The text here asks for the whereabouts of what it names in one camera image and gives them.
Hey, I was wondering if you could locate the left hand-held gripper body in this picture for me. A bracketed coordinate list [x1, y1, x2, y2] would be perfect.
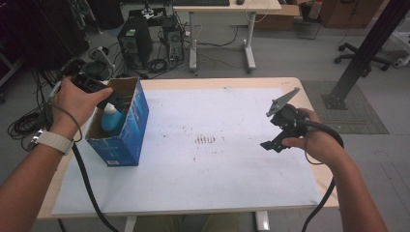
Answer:
[71, 72, 109, 94]

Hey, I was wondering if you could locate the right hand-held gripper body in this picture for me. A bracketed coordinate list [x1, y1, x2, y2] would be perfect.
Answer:
[265, 87, 311, 138]

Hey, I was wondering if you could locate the blue bottle with white cap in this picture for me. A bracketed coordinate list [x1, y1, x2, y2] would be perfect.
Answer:
[101, 102, 126, 132]

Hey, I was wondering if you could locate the blue cardboard box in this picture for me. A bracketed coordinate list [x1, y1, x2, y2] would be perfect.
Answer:
[84, 76, 150, 168]

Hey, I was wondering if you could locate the person's left hand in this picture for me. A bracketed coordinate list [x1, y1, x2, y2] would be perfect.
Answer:
[50, 76, 114, 140]

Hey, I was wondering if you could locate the person's right hand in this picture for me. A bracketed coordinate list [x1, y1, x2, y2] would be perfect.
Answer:
[281, 107, 344, 166]

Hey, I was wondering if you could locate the black computer tower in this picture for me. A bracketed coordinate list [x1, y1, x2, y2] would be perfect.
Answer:
[116, 14, 155, 71]

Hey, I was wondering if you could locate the white wristwatch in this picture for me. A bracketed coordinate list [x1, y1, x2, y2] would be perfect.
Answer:
[30, 129, 75, 156]

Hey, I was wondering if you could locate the grey floor mat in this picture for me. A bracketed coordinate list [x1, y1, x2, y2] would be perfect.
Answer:
[301, 79, 390, 136]

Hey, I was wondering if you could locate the dark curtain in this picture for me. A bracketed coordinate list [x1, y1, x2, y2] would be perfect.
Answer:
[0, 0, 90, 73]

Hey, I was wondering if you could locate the open computer case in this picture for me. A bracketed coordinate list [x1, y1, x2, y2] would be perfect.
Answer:
[161, 15, 187, 64]

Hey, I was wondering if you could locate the black office chair base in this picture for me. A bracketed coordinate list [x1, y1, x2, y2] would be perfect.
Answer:
[333, 42, 393, 78]

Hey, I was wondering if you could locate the brown cardboard box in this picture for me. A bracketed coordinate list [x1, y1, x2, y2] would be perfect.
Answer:
[253, 3, 303, 32]

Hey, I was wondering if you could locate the wooden cabinet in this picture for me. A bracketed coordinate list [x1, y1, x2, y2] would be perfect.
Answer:
[318, 0, 389, 30]

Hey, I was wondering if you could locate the black keyboard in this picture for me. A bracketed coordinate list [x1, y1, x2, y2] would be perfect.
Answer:
[170, 0, 231, 8]

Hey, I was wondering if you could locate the white desk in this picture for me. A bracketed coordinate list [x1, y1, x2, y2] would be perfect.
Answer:
[171, 0, 283, 73]

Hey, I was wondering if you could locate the thick black right gripper cable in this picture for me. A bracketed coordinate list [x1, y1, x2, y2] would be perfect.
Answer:
[294, 119, 345, 232]

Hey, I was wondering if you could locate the thick black gripper cable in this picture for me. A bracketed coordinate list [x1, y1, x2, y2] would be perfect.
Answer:
[71, 142, 120, 232]
[294, 119, 345, 232]

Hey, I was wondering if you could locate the thin grey cable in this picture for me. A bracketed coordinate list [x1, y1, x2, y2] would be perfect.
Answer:
[51, 103, 84, 143]

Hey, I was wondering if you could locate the coiled black cable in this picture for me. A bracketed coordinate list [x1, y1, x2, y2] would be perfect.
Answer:
[146, 57, 169, 74]

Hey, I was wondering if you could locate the bundle of black floor cables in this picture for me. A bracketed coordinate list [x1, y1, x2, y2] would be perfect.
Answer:
[6, 69, 55, 153]

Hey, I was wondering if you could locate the thick black left gripper cable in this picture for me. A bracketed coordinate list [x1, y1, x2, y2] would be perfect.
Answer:
[71, 142, 120, 232]

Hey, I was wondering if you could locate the black metal post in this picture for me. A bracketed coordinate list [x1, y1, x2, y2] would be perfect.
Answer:
[321, 0, 410, 111]

